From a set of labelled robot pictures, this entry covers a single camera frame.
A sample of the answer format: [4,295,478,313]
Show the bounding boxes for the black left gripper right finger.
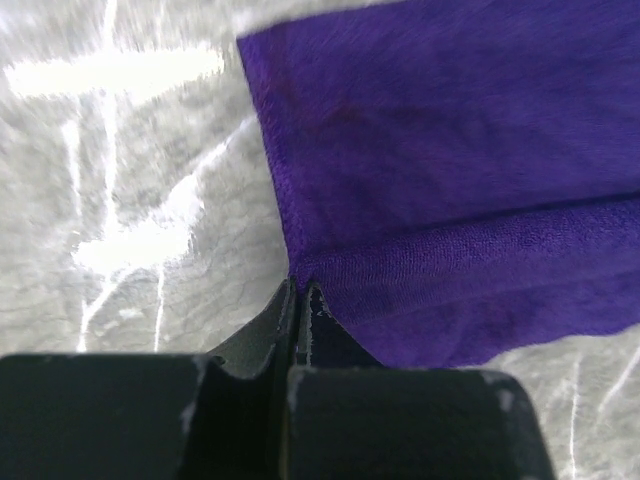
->
[279,284,555,479]

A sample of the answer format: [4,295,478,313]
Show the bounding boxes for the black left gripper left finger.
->
[1,281,297,479]

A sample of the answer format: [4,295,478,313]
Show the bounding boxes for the purple towel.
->
[238,1,639,367]

